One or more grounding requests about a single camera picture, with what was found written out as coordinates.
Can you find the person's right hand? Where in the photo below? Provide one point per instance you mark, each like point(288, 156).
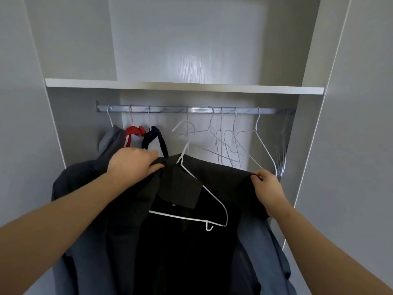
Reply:
point(273, 193)

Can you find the person's left hand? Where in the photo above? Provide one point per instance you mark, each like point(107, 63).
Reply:
point(130, 165)

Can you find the person's right fingers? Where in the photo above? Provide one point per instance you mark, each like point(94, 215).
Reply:
point(258, 179)

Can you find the person's left thumb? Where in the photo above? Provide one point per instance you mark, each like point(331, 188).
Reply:
point(156, 169)

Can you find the black shirt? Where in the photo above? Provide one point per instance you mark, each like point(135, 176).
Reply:
point(184, 258)

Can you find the person's left forearm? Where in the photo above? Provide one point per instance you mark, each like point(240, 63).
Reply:
point(55, 227)

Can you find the person's right forearm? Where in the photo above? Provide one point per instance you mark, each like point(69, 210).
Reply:
point(322, 258)

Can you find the navy garment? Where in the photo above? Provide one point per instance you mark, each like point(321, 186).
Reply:
point(154, 132)

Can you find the red garment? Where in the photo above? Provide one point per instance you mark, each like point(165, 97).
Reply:
point(132, 131)

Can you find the white wardrobe shelf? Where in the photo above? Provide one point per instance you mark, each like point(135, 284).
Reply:
point(184, 86)

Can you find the white wardrobe door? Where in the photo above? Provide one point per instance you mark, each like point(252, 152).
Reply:
point(21, 119)
point(353, 135)

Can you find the grey-blue shirt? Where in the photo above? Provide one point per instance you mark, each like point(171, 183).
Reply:
point(92, 258)

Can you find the white wardrobe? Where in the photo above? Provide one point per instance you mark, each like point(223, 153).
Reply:
point(190, 42)

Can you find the silver metal clothes rail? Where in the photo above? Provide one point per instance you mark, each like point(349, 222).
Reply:
point(172, 109)

